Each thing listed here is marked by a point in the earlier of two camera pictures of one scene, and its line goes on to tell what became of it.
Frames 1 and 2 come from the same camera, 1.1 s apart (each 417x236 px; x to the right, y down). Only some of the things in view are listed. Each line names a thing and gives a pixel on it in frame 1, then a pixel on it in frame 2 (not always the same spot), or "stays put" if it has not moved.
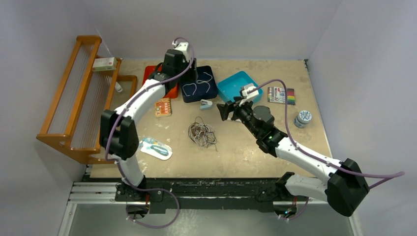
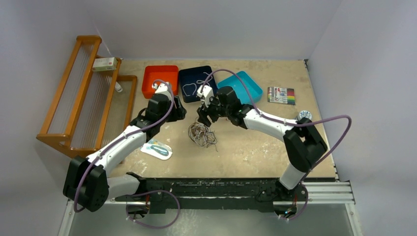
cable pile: (202, 133) stays put
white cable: (198, 82) stays put
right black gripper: (224, 110) to (203, 113)
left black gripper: (192, 75) to (178, 112)
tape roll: (303, 118) stays put
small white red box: (104, 64) stays put
